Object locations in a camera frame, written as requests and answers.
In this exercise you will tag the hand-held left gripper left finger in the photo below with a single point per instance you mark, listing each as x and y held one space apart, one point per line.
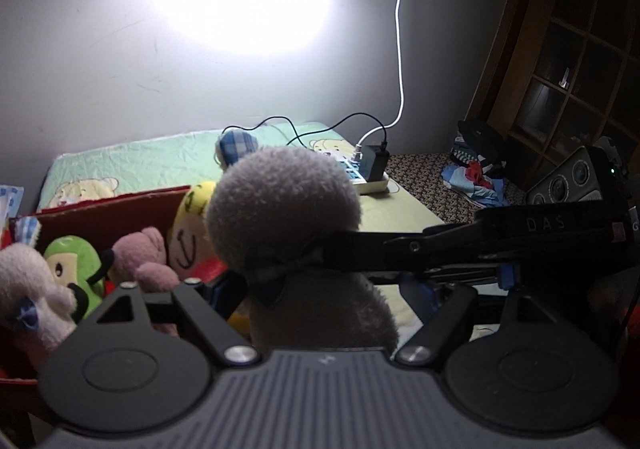
222 300

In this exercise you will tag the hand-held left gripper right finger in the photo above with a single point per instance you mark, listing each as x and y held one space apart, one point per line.
417 300

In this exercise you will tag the pink plush toy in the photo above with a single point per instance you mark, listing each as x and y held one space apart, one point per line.
145 249

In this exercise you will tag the yellow bear plush toy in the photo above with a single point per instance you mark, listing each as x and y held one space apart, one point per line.
192 229

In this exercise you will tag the blue white tissue pack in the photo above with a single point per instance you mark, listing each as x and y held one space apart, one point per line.
10 203

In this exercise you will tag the white plush dog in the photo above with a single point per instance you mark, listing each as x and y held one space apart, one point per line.
30 279

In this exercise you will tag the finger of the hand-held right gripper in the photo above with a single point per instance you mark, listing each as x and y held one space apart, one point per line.
440 277
370 249

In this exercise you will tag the green plush toy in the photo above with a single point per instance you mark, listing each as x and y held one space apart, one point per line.
70 254

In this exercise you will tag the pile of clothes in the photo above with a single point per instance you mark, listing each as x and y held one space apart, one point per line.
475 179

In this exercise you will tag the dark patterned blanket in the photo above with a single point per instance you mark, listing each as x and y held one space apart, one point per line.
425 184

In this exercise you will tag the green bear print bed sheet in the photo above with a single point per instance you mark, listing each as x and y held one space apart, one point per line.
150 159

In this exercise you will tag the white power strip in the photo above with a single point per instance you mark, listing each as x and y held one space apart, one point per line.
372 185

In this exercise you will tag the grey plush teddy bear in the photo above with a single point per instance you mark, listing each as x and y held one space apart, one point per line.
280 209

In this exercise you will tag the wooden glass door cabinet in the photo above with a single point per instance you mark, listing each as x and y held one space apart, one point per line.
565 59

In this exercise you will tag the black charger block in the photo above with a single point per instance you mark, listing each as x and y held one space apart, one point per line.
375 163

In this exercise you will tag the red cardboard box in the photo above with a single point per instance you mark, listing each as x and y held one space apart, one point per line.
100 219

